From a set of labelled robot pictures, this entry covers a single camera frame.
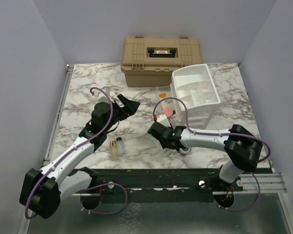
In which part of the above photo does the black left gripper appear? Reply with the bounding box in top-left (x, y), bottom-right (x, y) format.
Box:
top-left (104, 94), bottom-right (140, 133)

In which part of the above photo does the pink round makeup sponge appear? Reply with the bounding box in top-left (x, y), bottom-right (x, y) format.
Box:
top-left (163, 107), bottom-right (173, 118)

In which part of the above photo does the black cap clear bottle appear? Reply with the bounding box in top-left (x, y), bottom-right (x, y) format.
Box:
top-left (116, 137), bottom-right (125, 156)

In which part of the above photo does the gold cap lotion bottle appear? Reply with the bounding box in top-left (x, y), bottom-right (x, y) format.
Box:
top-left (109, 141), bottom-right (119, 161)

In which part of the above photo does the white plastic drawer organizer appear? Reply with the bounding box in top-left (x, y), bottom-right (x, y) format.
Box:
top-left (170, 64), bottom-right (221, 129)

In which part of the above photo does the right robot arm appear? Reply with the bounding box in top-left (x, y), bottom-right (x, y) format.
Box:
top-left (147, 122), bottom-right (263, 191)

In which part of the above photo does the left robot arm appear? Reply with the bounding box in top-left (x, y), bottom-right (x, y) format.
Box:
top-left (19, 95), bottom-right (140, 219)

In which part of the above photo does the tan plastic toolbox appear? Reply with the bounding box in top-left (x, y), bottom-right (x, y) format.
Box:
top-left (120, 37), bottom-right (203, 87)

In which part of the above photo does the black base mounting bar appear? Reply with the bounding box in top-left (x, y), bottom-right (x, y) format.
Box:
top-left (39, 165), bottom-right (259, 203)

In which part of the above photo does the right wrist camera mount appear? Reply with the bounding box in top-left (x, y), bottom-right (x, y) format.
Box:
top-left (154, 114), bottom-right (171, 128)

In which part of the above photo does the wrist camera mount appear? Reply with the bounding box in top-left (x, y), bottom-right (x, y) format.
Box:
top-left (92, 86), bottom-right (110, 103)
top-left (154, 114), bottom-right (171, 128)

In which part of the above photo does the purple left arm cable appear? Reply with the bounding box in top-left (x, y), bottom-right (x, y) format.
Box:
top-left (24, 87), bottom-right (129, 219)

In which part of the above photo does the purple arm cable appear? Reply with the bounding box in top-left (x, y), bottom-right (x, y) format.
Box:
top-left (153, 97), bottom-right (272, 212)
top-left (24, 87), bottom-right (129, 219)

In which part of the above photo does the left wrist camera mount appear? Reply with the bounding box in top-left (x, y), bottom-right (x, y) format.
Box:
top-left (92, 86), bottom-right (110, 103)

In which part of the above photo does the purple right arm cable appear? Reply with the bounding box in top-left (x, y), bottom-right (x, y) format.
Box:
top-left (153, 97), bottom-right (272, 212)

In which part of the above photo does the black toolbox handle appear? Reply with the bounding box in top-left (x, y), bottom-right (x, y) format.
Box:
top-left (147, 49), bottom-right (177, 58)

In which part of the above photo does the right aluminium extrusion rail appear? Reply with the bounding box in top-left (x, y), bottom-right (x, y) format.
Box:
top-left (212, 173), bottom-right (288, 196)

